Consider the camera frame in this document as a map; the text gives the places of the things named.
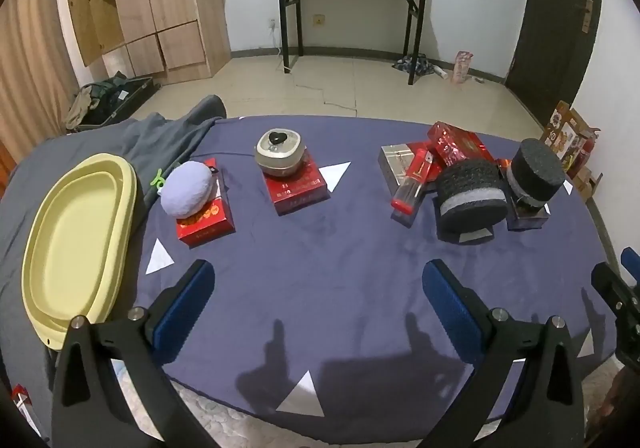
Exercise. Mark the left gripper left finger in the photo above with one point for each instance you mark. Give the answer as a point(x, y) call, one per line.
point(89, 407)

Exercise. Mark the red white box at edge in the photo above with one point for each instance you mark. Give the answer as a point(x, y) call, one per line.
point(22, 402)

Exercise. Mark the pink bag on floor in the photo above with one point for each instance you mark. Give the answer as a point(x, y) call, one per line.
point(461, 67)

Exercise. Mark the black foam cylinder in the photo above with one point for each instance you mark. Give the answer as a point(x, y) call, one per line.
point(470, 196)
point(535, 173)

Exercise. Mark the wooden wardrobe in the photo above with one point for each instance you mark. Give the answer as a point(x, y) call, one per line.
point(171, 40)

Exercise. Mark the beige curtain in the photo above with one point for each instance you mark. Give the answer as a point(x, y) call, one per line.
point(37, 79)

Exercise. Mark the red silver cigarette box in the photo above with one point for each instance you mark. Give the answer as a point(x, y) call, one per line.
point(305, 187)

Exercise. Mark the shiny red cigarette box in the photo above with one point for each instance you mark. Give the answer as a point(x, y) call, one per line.
point(453, 144)

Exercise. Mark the yellow plastic basin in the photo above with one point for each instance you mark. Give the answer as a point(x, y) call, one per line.
point(75, 252)

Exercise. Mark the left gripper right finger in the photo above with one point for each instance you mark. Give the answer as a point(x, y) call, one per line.
point(546, 408)

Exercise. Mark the cardboard boxes by wall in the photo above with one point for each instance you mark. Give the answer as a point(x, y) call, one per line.
point(573, 140)

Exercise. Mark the open black suitcase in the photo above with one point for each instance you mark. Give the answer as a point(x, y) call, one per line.
point(109, 102)

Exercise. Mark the dark box under foam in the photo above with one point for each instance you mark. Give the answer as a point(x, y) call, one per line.
point(525, 212)

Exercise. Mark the blue bed sheet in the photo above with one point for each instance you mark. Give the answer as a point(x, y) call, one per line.
point(318, 322)

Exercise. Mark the lavender plush pouch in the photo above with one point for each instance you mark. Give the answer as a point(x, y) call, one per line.
point(186, 189)

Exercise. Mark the red lighter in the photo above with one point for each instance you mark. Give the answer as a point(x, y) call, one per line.
point(408, 193)

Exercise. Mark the grey cloth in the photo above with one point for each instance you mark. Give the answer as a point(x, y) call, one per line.
point(159, 144)

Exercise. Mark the dark door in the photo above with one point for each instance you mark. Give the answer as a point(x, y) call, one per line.
point(553, 53)

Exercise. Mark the red cigarette box yellow print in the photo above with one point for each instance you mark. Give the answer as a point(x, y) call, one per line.
point(213, 220)

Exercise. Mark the round beige compact case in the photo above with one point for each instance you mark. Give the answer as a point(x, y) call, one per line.
point(279, 152)

